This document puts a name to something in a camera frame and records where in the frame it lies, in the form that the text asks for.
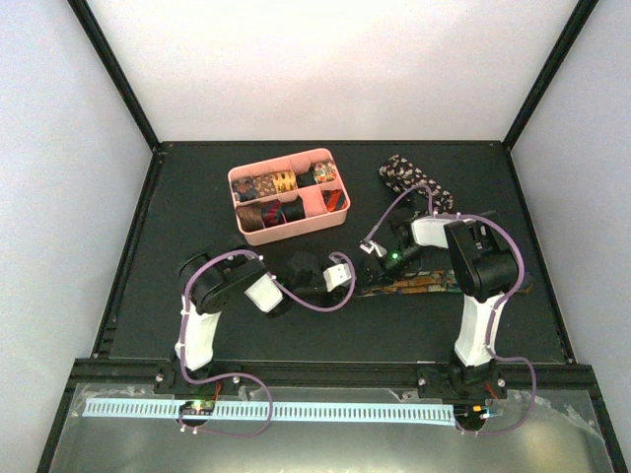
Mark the white red floral rolled tie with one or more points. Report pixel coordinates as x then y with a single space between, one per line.
324 171

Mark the left black frame post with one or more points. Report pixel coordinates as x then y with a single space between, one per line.
97 38

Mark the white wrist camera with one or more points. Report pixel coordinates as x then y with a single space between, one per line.
338 275
371 247

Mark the blue floral rolled tie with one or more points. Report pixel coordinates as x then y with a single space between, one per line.
243 189

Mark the right black frame post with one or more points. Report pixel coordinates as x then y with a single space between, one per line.
551 66

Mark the light blue slotted strip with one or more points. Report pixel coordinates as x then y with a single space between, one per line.
315 412

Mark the brown green patterned tie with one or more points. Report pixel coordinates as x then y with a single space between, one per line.
423 282

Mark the black floral tie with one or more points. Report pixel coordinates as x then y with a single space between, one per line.
399 174

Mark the red striped rolled tie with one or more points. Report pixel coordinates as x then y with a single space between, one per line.
334 200

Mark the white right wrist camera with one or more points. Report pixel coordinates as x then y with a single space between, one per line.
371 247

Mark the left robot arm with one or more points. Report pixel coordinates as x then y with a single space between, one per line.
211 283

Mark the black aluminium mounting rail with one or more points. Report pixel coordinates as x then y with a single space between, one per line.
430 380

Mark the red navy rolled tie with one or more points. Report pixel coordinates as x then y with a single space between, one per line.
272 213

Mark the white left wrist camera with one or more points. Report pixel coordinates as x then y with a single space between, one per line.
338 275

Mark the clear acrylic sheet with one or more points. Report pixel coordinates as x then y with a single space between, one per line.
552 432

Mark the yellow black rolled tie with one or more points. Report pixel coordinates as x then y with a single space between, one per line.
284 181

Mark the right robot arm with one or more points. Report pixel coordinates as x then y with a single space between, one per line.
489 269

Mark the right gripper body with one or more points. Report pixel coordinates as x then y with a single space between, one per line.
389 270

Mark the pink divided organizer box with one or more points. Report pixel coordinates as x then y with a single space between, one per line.
317 217

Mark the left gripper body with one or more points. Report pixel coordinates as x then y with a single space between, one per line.
333 299

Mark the black frame post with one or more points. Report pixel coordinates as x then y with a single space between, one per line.
551 66
97 38

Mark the brown paisley rolled tie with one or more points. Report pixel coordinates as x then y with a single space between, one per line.
264 185

